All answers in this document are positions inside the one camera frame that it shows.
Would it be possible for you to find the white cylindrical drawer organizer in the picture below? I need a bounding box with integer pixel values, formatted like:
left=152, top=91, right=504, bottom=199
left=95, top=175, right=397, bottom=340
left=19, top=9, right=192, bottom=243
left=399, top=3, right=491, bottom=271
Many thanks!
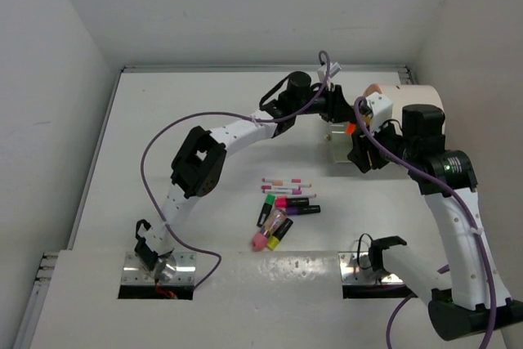
left=378, top=84, right=444, bottom=123

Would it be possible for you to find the white pen orange band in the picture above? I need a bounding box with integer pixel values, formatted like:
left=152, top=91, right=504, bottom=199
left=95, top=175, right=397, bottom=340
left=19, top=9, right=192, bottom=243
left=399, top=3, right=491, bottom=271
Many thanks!
left=261, top=177, right=312, bottom=188

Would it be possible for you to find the pink black highlighter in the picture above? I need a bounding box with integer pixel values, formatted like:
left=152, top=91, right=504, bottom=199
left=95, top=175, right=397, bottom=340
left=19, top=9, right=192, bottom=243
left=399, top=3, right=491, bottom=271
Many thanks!
left=274, top=197, right=310, bottom=208

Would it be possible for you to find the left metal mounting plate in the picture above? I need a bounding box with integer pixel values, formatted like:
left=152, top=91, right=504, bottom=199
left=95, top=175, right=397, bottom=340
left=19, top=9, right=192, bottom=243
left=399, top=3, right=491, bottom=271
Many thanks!
left=120, top=252, right=196, bottom=286

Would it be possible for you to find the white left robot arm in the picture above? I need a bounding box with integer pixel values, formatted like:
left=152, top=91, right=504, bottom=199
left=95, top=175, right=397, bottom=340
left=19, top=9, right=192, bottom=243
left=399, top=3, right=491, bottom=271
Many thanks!
left=135, top=71, right=355, bottom=271

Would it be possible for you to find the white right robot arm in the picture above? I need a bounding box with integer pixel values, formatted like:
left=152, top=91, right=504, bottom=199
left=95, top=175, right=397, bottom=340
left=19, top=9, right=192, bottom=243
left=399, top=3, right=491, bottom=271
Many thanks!
left=348, top=96, right=522, bottom=348

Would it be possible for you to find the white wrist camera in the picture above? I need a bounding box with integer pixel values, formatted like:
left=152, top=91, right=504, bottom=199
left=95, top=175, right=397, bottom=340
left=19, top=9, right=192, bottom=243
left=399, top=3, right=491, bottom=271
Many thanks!
left=360, top=92, right=393, bottom=132
left=317, top=62, right=342, bottom=80

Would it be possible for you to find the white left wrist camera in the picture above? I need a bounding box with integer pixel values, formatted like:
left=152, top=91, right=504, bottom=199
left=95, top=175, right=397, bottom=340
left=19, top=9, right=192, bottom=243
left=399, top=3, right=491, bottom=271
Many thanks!
left=317, top=62, right=342, bottom=80

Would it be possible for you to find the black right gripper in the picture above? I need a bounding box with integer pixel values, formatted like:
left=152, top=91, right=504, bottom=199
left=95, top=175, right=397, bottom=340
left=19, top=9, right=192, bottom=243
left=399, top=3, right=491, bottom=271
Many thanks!
left=347, top=112, right=415, bottom=172

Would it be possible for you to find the pink capped clip tube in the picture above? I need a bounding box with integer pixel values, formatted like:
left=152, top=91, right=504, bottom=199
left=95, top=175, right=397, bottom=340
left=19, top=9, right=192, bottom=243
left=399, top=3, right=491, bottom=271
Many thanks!
left=252, top=208, right=287, bottom=252

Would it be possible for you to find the white pen magenta cap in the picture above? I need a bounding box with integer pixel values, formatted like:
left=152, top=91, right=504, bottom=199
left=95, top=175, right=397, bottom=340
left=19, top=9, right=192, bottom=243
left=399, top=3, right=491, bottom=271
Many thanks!
left=261, top=186, right=302, bottom=195

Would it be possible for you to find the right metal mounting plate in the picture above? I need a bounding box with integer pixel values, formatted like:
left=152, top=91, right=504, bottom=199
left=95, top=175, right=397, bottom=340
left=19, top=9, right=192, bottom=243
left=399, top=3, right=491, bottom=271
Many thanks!
left=338, top=251, right=404, bottom=286

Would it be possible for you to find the orange black highlighter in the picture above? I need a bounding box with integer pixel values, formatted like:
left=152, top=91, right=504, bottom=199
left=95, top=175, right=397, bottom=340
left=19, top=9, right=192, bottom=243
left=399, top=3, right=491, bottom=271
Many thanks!
left=346, top=123, right=356, bottom=135

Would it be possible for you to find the metal mounting plate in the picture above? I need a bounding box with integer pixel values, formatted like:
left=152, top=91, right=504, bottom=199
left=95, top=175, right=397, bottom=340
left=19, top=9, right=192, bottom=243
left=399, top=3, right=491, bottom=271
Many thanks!
left=338, top=251, right=404, bottom=286
left=120, top=252, right=196, bottom=286

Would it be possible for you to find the yellow black highlighter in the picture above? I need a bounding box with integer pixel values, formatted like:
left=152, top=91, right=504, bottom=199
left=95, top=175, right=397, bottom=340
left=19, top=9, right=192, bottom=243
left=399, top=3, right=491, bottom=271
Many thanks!
left=266, top=218, right=293, bottom=251

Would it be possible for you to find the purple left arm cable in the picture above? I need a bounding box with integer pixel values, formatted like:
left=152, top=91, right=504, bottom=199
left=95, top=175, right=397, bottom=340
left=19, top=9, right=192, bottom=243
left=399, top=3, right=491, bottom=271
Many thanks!
left=140, top=51, right=333, bottom=289

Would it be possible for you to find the green drawer with gold knob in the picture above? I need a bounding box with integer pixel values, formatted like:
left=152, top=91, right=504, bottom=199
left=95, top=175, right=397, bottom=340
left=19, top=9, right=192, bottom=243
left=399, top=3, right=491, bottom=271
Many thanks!
left=325, top=122, right=353, bottom=164

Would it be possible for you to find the green black highlighter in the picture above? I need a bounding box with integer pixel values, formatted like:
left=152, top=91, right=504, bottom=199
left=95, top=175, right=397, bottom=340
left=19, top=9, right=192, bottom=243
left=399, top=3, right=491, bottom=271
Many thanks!
left=257, top=194, right=275, bottom=228

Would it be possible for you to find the yellow drawer with gold knob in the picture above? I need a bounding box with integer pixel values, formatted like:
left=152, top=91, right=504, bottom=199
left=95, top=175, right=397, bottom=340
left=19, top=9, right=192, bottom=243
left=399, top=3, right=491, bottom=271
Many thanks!
left=363, top=83, right=382, bottom=97

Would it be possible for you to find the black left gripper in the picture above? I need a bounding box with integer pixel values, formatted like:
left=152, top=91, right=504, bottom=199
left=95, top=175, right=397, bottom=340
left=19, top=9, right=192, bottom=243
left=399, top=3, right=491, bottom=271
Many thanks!
left=293, top=82, right=359, bottom=123

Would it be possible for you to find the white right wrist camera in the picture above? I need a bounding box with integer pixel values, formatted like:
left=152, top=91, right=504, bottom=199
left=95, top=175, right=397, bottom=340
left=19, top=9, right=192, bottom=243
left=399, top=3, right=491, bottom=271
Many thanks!
left=360, top=92, right=393, bottom=132

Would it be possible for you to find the purple black highlighter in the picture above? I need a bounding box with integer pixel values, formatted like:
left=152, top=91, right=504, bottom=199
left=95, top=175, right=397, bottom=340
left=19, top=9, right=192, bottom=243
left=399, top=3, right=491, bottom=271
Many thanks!
left=285, top=205, right=321, bottom=216

